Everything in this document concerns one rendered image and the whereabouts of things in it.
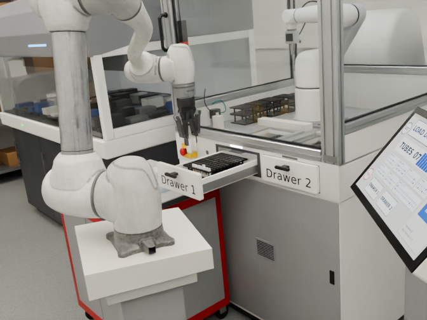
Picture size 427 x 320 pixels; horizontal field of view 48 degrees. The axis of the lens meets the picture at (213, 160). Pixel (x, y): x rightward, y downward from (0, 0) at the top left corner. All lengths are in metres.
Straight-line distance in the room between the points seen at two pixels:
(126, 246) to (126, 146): 1.32
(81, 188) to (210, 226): 0.93
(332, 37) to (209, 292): 1.36
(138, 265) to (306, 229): 0.81
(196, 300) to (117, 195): 1.07
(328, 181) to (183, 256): 0.67
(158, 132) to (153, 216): 1.42
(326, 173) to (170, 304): 0.74
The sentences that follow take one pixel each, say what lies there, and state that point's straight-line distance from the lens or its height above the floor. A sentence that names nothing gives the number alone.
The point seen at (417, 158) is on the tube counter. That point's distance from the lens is 1.34.
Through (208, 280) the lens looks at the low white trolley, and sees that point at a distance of 2.41.
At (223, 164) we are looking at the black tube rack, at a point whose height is 0.90.
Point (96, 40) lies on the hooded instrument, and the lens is 2.63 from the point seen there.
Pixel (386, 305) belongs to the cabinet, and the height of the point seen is 0.19.
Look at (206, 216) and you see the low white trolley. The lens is 2.27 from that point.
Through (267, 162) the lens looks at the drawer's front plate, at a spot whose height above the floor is 0.90.
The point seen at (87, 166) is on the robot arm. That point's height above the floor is 1.10.
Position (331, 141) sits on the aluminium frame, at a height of 1.03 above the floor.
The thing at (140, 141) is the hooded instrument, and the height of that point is 0.85.
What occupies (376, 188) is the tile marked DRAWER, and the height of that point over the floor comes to 1.01.
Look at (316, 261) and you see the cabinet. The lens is 2.04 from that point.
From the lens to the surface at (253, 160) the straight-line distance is 2.12.
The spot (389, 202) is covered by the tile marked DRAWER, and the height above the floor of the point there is 1.01.
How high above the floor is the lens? 1.50
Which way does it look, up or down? 17 degrees down
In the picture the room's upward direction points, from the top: 5 degrees counter-clockwise
